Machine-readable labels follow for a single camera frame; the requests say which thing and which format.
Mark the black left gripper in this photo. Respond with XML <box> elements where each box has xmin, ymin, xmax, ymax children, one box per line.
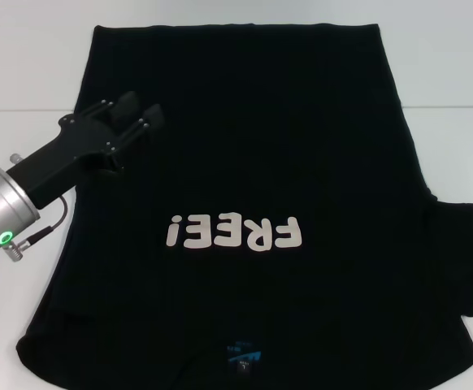
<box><xmin>6</xmin><ymin>90</ymin><xmax>168</xmax><ymax>201</ymax></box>

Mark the black T-shirt with FREE print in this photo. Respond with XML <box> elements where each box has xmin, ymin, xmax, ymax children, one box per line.
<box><xmin>15</xmin><ymin>23</ymin><xmax>473</xmax><ymax>390</ymax></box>

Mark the black left cable, silver plug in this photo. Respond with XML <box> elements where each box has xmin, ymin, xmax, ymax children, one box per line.
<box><xmin>3</xmin><ymin>193</ymin><xmax>67</xmax><ymax>264</ymax></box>

